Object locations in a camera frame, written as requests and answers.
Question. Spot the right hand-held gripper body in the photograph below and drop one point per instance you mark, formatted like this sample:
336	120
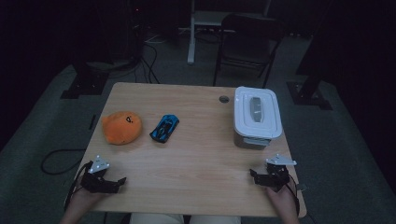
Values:
277	175

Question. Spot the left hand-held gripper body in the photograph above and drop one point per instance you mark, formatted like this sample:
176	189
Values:
95	177

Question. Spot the clear plastic storage box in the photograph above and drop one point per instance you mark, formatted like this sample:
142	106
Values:
249	143

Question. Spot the orange plush toy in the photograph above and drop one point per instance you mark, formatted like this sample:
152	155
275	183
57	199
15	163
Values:
122	128

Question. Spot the white box lid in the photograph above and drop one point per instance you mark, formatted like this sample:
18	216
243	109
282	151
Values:
257	113

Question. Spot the blue toy car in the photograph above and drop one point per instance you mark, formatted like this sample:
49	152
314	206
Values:
164	128

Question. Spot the person's left hand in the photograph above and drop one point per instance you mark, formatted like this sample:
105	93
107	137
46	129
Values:
85	196

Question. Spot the person's right hand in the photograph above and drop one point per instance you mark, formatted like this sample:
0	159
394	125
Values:
281	197

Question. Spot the grey tape strip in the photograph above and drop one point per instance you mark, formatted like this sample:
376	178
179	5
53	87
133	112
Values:
301	187

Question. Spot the small black bar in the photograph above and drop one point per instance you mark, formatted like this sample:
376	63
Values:
92	122

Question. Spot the black stand base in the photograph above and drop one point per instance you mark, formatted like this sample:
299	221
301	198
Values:
84	84
308	95

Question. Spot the black folding chair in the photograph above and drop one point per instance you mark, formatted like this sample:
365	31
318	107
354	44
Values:
247	43

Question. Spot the white desk frame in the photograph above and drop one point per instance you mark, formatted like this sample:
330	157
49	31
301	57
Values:
199	21

